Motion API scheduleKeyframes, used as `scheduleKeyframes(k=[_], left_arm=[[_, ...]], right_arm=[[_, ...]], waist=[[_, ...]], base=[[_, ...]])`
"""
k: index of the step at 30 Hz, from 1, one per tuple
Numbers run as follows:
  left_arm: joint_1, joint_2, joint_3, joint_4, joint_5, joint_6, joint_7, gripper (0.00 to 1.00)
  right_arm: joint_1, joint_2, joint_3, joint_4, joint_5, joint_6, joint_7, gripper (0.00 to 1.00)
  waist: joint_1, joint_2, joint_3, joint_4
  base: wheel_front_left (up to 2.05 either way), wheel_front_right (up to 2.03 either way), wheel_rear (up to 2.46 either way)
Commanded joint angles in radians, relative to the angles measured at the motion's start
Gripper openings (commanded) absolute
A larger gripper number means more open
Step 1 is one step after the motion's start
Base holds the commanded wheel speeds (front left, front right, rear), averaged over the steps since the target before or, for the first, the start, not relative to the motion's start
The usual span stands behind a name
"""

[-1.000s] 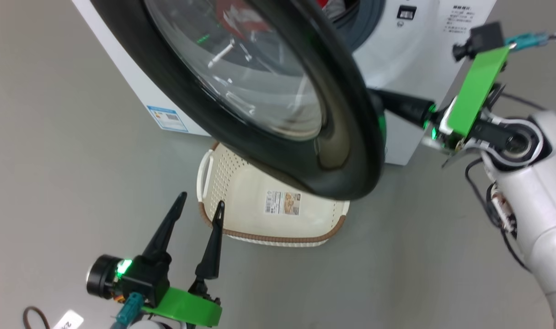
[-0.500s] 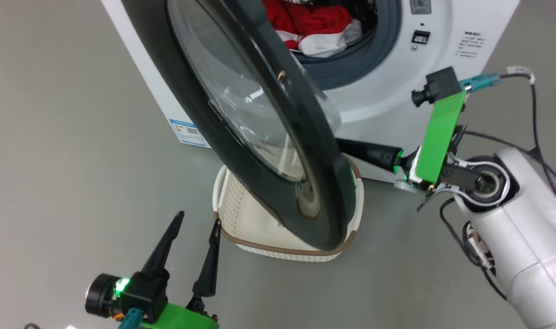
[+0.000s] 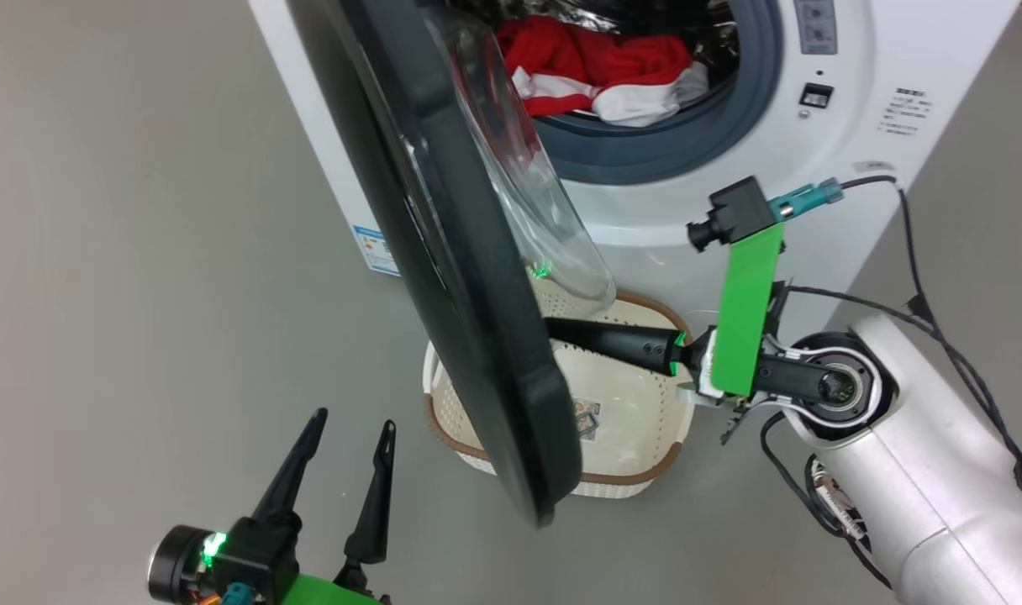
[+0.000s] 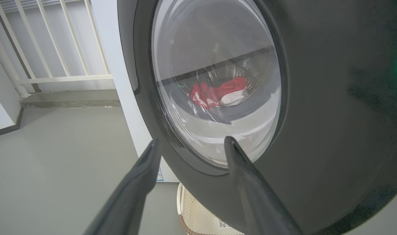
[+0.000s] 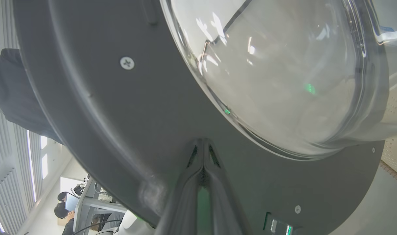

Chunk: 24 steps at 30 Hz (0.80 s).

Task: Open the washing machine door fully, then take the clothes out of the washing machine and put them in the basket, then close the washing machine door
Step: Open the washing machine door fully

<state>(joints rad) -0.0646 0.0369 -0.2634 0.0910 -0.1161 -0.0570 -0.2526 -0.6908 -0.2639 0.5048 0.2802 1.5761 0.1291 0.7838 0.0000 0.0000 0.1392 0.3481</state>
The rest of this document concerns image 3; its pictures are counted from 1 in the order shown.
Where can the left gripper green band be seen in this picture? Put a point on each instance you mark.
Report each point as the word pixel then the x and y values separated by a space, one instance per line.
pixel 318 592

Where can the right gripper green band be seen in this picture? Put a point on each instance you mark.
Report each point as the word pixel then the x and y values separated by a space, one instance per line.
pixel 742 336

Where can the black round glass door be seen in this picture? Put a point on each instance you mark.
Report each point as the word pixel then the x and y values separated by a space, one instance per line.
pixel 444 294

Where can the red jersey with number 23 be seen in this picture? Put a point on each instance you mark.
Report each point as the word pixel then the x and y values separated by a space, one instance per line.
pixel 578 46

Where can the white basket with brown rim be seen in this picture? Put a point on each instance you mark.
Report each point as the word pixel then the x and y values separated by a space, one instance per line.
pixel 629 420

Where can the white front-load washing machine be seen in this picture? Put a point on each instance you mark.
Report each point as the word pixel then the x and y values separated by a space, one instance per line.
pixel 645 210

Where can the small printed paper tag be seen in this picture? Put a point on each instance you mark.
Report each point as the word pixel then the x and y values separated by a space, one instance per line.
pixel 587 420

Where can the blue energy label sticker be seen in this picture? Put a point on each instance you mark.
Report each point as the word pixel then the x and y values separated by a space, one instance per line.
pixel 378 250

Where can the black text notice label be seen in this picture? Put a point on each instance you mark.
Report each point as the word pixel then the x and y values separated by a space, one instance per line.
pixel 906 111

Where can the grey warning sticker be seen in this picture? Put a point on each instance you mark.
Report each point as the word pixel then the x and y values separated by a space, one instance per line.
pixel 816 25

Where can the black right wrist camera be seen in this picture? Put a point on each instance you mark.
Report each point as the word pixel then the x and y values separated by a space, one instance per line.
pixel 742 210

